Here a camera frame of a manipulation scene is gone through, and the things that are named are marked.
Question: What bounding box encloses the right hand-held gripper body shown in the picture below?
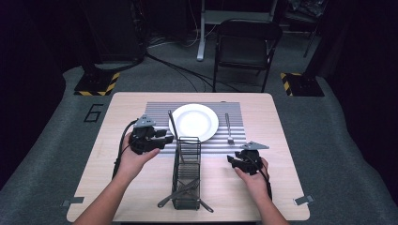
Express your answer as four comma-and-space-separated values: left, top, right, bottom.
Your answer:
238, 141, 270, 176

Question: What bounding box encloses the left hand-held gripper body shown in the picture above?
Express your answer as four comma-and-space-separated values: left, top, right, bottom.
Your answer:
129, 114, 159, 155

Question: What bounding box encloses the metal fork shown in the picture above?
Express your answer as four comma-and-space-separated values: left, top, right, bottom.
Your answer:
157, 180, 200, 209
224, 112, 236, 146

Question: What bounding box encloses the black wire cutlery caddy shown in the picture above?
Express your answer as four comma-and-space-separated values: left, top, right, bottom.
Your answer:
171, 136, 202, 211

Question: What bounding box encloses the person's right hand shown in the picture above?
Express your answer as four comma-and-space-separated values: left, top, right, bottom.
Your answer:
234, 157, 272, 203

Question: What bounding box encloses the person's left hand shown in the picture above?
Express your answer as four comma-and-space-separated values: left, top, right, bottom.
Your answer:
115, 133, 161, 186

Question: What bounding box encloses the dark metal utensil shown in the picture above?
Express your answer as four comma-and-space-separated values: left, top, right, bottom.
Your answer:
167, 110, 186, 165
176, 183, 215, 214

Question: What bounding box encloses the white plate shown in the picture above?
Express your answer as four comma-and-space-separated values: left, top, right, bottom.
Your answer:
168, 103, 220, 143

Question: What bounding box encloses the grey striped placemat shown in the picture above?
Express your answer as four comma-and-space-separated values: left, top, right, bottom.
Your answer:
144, 101, 249, 158

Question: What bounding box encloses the black tape floor number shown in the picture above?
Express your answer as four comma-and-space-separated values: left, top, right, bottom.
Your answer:
83, 103, 104, 124

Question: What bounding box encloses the grey tape strip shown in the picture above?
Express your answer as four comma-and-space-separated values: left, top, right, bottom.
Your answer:
61, 196, 85, 207
293, 194, 314, 206

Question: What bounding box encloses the black hazard striped stand base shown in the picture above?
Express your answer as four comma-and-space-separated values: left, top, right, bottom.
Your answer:
73, 71, 121, 97
280, 72, 326, 98

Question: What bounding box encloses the black cabinet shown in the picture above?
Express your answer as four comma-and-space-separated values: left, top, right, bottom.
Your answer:
78, 0, 148, 64

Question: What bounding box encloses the black folding chair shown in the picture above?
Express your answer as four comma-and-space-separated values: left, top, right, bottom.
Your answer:
212, 18, 283, 94

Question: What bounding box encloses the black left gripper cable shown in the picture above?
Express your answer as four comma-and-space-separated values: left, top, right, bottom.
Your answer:
111, 119, 139, 181

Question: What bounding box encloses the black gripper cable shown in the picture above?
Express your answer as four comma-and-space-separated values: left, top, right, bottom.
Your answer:
111, 119, 139, 181
247, 154, 273, 201

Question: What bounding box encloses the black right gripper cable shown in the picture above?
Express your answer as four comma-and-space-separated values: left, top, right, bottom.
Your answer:
247, 154, 273, 201

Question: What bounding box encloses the black floor cable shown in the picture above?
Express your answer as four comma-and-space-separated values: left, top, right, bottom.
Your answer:
145, 52, 242, 94

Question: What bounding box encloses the white desk frame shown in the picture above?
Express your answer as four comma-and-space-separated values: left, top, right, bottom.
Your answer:
195, 0, 280, 62

